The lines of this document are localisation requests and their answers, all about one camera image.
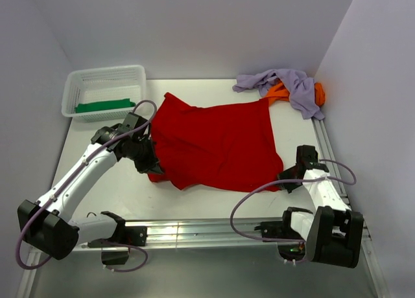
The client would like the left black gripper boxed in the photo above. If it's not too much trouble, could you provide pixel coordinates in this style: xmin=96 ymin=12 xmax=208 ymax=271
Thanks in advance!
xmin=124 ymin=137 xmax=164 ymax=175

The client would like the red t-shirt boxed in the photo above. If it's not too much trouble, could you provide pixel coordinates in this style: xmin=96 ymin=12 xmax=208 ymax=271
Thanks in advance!
xmin=148 ymin=93 xmax=284 ymax=192

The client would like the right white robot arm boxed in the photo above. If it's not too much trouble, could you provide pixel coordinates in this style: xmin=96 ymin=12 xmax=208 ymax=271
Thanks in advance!
xmin=255 ymin=163 xmax=364 ymax=268

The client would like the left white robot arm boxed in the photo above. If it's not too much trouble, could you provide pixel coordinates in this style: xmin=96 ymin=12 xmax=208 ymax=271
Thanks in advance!
xmin=18 ymin=124 xmax=162 ymax=260

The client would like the rolled green t-shirt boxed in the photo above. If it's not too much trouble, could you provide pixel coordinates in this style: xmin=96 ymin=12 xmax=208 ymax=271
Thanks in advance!
xmin=75 ymin=98 xmax=136 ymax=113

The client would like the orange t-shirt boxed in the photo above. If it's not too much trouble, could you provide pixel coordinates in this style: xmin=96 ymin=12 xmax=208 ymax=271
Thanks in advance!
xmin=265 ymin=82 xmax=326 ymax=107

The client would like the white plastic basket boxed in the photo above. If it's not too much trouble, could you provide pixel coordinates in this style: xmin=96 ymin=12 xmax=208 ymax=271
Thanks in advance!
xmin=61 ymin=65 xmax=146 ymax=122

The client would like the lavender t-shirt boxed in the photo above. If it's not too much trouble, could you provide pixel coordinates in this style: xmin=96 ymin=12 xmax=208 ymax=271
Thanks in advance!
xmin=232 ymin=69 xmax=325 ymax=120

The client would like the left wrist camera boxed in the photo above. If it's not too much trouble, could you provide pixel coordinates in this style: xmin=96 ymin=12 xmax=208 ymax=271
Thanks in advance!
xmin=122 ymin=112 xmax=148 ymax=136

